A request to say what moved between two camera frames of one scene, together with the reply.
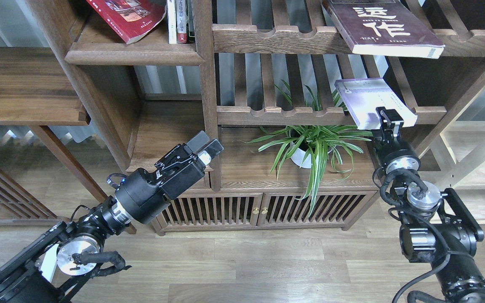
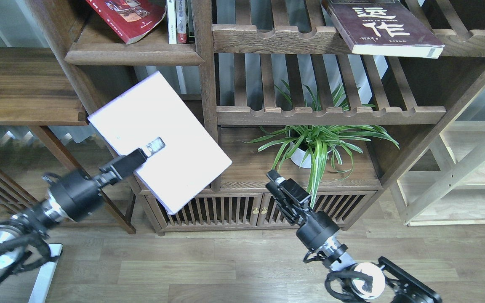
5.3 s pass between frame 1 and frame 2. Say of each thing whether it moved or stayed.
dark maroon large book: stayed
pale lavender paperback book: moved
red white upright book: stayed
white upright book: stayed
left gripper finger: moved
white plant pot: stayed
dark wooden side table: stayed
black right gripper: moved
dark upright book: stayed
